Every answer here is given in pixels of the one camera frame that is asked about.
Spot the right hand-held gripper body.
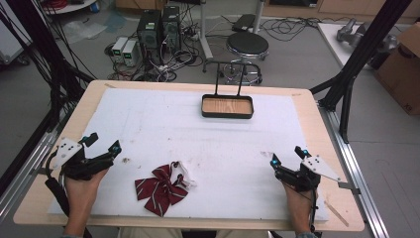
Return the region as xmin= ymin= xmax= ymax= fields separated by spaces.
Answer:
xmin=273 ymin=155 xmax=342 ymax=193

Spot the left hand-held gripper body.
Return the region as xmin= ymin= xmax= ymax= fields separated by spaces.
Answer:
xmin=52 ymin=137 xmax=115 ymax=181

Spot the person's left hand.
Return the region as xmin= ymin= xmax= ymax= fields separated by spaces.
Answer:
xmin=63 ymin=168 xmax=110 ymax=230

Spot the person's right hand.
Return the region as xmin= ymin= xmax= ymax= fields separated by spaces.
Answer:
xmin=282 ymin=181 xmax=319 ymax=234

